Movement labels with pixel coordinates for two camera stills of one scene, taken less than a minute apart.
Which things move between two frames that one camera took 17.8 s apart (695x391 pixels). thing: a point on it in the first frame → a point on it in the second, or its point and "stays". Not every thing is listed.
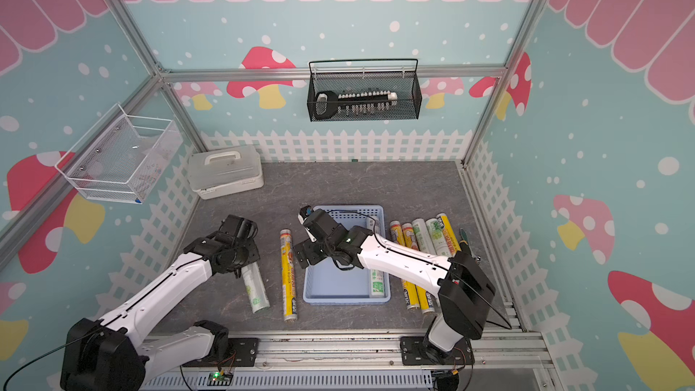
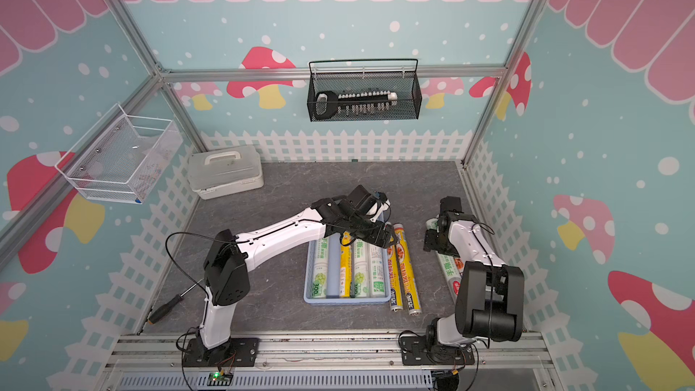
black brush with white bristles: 354,103 stays
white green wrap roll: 421,236 → 320,270
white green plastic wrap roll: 377,282 stays
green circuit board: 218,378 stays
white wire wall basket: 121,157 stays
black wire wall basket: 364,90 stays
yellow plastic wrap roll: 288,272 → 346,266
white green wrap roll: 255,288 → 362,268
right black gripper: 309,256 → 431,243
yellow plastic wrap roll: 410,290 → 394,280
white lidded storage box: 216,173 stays
